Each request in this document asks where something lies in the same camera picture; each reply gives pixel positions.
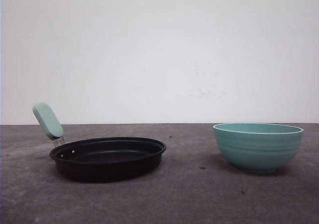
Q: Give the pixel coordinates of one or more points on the black frying pan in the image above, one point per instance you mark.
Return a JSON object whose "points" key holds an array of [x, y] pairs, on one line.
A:
{"points": [[101, 159]]}

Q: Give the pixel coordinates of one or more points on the mint green ribbed bowl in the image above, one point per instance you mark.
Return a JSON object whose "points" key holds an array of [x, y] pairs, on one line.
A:
{"points": [[258, 147]]}

